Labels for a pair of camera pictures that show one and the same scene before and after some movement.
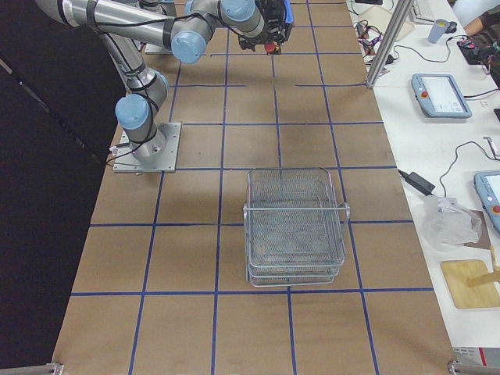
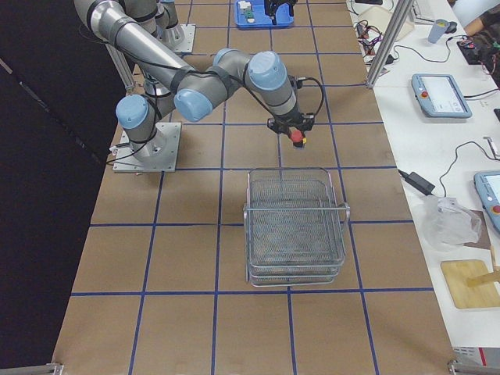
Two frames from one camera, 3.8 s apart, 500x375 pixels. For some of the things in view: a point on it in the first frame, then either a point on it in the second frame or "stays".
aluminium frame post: x=401 y=13 stays
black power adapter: x=419 y=182 stays
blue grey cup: x=437 y=30 stays
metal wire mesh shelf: x=294 y=227 stays
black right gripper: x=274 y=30 to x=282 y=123
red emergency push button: x=269 y=48 to x=297 y=139
